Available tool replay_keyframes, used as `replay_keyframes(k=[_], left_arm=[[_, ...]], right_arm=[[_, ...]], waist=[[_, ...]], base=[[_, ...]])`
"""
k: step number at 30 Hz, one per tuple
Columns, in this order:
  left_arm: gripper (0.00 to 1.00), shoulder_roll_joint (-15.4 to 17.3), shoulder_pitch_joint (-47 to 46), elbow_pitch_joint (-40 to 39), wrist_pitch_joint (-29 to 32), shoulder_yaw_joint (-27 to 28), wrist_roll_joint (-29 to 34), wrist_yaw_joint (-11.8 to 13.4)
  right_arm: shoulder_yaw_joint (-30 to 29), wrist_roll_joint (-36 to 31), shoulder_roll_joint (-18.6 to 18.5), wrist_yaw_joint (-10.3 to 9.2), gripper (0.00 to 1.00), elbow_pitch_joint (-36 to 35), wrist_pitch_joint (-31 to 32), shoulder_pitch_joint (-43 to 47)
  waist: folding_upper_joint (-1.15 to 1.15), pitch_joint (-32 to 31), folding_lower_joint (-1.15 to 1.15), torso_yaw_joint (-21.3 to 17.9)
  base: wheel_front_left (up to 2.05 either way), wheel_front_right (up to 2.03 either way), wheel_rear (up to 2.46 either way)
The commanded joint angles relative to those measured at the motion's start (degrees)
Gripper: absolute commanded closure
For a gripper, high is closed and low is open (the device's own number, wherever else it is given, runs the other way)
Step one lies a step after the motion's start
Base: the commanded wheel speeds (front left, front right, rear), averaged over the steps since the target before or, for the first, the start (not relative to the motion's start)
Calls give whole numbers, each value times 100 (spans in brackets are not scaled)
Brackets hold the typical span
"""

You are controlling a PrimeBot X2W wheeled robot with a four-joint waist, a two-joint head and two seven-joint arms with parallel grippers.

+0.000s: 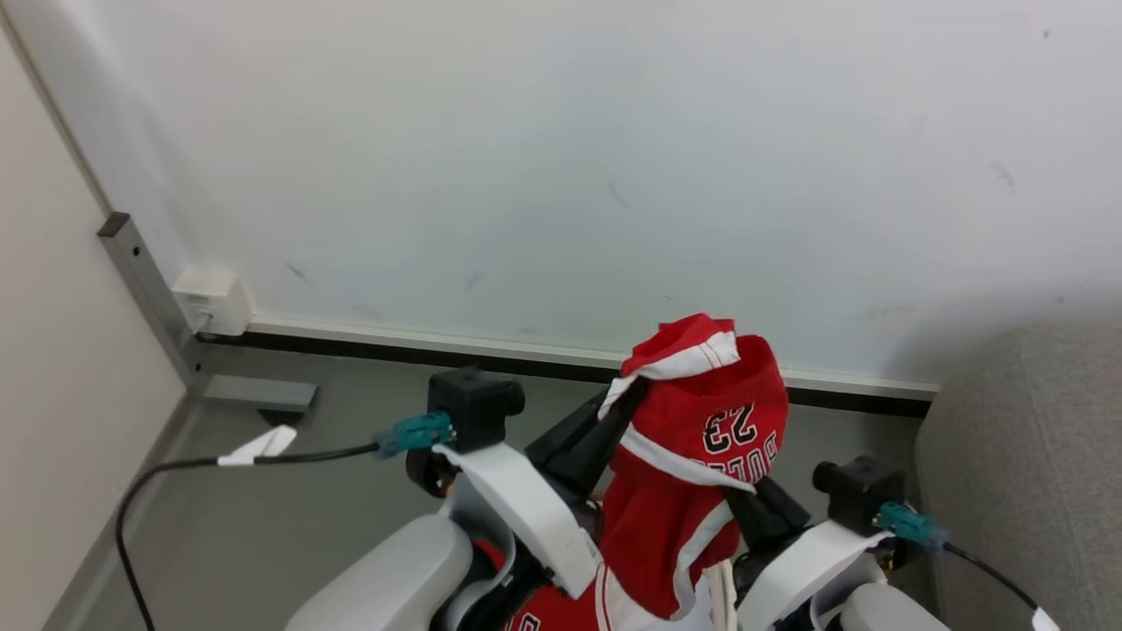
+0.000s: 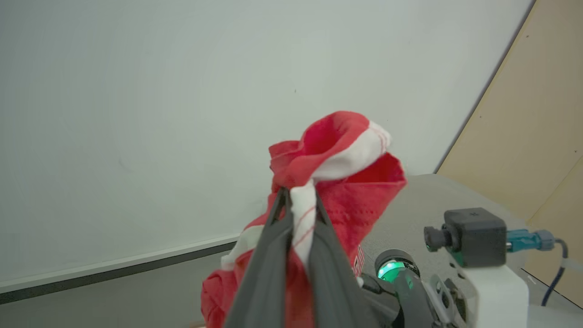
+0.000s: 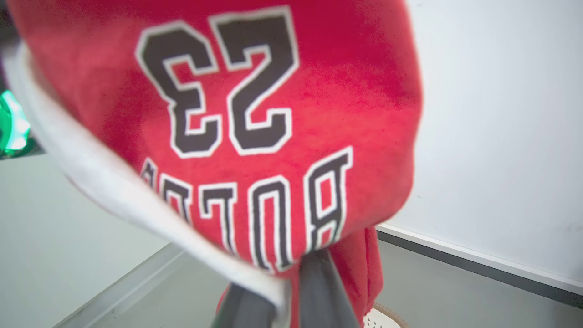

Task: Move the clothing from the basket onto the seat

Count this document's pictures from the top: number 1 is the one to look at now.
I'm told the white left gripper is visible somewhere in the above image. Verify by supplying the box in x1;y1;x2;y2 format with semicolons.
406;375;651;601

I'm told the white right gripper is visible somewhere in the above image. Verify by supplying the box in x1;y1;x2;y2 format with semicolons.
724;477;892;631

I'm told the red basketball jersey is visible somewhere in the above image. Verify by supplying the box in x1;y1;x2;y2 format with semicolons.
473;313;790;631

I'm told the white and black baseboard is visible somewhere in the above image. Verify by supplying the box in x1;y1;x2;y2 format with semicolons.
195;317;941;418

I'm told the grey fabric sofa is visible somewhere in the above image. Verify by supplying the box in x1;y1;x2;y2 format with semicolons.
914;320;1122;631

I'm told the grey metal floor plate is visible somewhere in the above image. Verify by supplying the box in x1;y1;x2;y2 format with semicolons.
200;374;319;415

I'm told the teal right cable connector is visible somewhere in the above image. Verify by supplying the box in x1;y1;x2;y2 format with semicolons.
874;501;949;553

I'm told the teal cable connector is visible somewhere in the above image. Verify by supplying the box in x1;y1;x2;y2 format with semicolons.
374;411;454;462
874;501;949;553

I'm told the teal left cable connector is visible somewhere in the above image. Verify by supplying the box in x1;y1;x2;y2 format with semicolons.
374;411;454;462

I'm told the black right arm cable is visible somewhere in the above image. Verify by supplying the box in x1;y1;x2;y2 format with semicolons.
942;542;1042;612

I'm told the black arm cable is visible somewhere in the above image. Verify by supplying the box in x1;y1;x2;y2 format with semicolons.
942;542;1042;612
115;443;380;631

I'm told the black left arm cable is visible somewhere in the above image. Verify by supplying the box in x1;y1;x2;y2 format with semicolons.
115;443;380;631

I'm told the white tag on left cable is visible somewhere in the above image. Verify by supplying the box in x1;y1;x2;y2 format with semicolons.
217;425;298;468

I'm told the white wall socket box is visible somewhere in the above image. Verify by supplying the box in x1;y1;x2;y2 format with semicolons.
172;266;255;338

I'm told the grey metal post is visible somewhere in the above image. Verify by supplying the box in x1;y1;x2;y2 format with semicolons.
96;211;211;395

